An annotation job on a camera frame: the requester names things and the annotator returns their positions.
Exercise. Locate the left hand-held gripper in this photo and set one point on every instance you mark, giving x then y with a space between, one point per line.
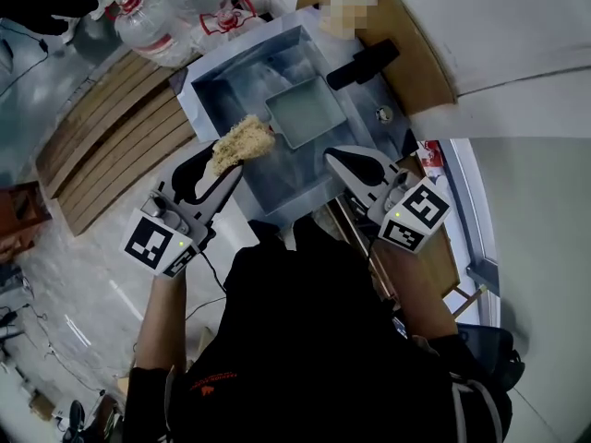
159 235

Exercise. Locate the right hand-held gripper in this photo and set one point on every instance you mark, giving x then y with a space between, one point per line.
411 215

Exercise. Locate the yellow fibrous loofah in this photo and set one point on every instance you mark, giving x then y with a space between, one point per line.
242 143

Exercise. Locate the person's left forearm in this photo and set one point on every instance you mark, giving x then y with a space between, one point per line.
161 316

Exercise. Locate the person's right forearm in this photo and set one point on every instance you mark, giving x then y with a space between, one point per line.
415 289

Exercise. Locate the round chrome sink knob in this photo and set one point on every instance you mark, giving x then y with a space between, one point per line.
383 114

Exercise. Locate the small red box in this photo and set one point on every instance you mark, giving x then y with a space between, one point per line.
430 152

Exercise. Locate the slatted wooden pallet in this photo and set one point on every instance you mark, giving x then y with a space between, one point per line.
111 132

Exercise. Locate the stainless steel sink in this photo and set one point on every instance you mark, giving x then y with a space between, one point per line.
258 76

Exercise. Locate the wooden backsplash board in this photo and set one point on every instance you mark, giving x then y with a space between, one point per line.
415 39

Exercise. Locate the cream picture box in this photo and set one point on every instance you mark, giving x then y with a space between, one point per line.
348 3

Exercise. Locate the person's black shirt torso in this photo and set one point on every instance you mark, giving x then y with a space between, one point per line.
314 339

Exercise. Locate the brown wooden crate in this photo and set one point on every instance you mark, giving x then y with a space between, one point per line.
20 219

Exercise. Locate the black backpack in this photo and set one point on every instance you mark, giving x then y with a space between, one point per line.
494 353

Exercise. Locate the black office chair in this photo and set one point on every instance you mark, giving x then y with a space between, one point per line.
74 420

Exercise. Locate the grey window frame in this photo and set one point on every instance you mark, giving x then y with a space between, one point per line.
480 229

